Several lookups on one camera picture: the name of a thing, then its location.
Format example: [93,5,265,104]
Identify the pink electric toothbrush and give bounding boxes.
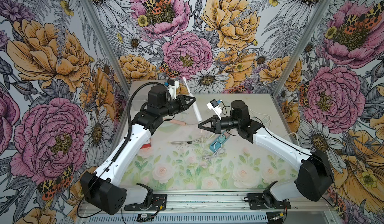
[170,120,187,126]

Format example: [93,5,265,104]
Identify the teal power strip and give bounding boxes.
[209,134,228,153]

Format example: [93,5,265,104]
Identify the teal plug adapter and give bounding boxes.
[217,135,227,144]

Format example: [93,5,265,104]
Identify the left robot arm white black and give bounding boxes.
[80,81,196,215]

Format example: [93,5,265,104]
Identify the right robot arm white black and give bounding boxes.
[198,99,335,209]

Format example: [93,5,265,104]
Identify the silver metal first-aid case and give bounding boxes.
[128,79,169,111]

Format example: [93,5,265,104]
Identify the pink product packet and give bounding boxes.
[141,143,152,149]

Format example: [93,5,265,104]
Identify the small circuit board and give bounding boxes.
[136,213,153,223]

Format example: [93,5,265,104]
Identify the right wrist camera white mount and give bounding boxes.
[207,99,223,120]

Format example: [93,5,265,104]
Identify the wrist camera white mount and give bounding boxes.
[207,99,223,120]
[164,79,180,100]

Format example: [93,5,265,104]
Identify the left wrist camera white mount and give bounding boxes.
[164,79,180,100]

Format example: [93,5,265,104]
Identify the aluminium front rail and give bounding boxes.
[160,190,333,214]

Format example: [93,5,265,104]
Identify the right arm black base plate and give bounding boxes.
[243,193,291,210]

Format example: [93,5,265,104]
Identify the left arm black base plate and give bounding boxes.
[124,194,168,211]

